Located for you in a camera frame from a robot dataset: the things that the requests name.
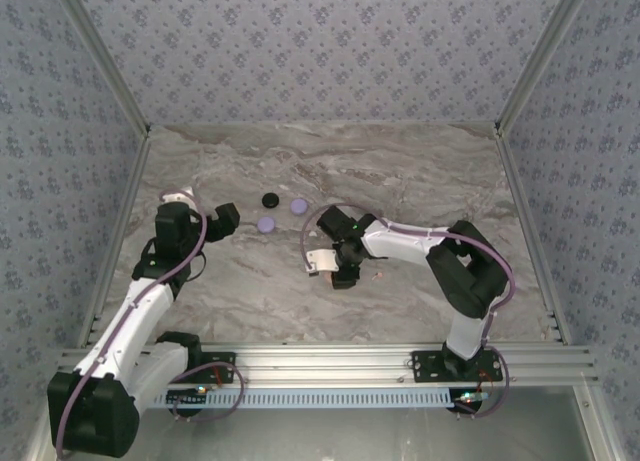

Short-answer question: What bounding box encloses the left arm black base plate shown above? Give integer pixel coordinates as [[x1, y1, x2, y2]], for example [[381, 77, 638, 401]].
[[149, 352, 237, 385]]

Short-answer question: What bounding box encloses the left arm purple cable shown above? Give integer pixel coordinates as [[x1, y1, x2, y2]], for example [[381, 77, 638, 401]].
[[53, 188, 246, 457]]

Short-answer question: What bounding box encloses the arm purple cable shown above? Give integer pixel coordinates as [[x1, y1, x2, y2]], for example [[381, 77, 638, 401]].
[[299, 202, 516, 421], [53, 188, 246, 457]]

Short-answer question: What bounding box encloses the aluminium lower side rail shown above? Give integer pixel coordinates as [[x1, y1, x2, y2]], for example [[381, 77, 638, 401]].
[[574, 385, 624, 461], [24, 395, 57, 461]]

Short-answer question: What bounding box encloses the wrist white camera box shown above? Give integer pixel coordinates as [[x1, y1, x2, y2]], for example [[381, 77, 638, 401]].
[[159, 184, 197, 205], [305, 248, 342, 277]]

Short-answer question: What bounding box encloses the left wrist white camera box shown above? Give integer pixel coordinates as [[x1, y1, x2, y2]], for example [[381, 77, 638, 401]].
[[159, 184, 197, 205]]

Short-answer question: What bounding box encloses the wide aluminium mounting rail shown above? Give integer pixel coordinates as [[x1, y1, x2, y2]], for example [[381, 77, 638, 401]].
[[55, 344, 599, 388]]

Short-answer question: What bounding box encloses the grey metal sheet panel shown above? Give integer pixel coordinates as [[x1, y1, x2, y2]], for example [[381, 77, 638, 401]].
[[134, 405, 596, 461]]

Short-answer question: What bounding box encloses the white slotted cable duct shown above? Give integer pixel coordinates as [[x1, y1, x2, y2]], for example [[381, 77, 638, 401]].
[[134, 388, 459, 410]]

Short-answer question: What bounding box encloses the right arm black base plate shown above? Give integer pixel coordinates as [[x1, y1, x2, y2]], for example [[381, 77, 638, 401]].
[[410, 350, 504, 384]]

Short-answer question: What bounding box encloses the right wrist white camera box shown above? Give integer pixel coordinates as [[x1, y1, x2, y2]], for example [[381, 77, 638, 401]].
[[305, 248, 342, 277]]

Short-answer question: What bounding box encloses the aluminium table side rail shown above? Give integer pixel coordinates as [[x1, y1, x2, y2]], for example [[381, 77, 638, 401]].
[[77, 128, 154, 350], [494, 128, 574, 347]]

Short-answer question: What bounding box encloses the aluminium frame post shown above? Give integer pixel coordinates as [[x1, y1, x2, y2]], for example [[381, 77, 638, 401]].
[[48, 0, 152, 135], [494, 0, 599, 135]]

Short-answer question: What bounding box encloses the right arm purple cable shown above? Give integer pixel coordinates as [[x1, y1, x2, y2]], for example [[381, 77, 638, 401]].
[[299, 202, 516, 421]]

